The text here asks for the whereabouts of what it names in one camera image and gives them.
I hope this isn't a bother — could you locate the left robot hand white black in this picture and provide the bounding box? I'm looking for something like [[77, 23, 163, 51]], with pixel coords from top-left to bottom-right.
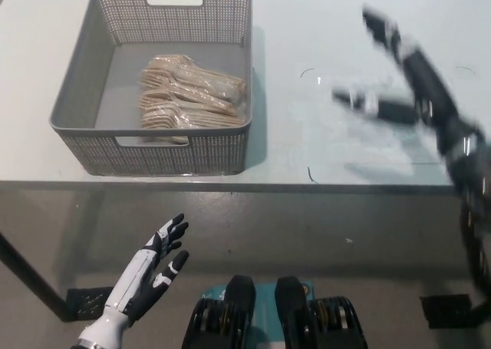
[[102, 213, 190, 325]]

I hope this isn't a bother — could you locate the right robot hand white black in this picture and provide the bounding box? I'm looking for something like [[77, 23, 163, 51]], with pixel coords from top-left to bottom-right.
[[332, 5, 483, 155]]

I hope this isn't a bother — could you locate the clear bag of wooden cutlery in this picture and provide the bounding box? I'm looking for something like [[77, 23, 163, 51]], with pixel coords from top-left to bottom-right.
[[137, 55, 247, 146]]

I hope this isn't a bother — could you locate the black floor foot plate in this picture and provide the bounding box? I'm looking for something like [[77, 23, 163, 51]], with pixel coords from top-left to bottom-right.
[[65, 287, 115, 322], [420, 294, 473, 330]]

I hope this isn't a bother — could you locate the black metal table leg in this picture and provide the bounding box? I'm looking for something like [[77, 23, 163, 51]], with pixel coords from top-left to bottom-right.
[[0, 229, 76, 323], [471, 301, 491, 320]]

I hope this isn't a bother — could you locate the grey perforated plastic basket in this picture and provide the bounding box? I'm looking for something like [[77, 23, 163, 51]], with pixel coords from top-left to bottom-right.
[[48, 0, 253, 176]]

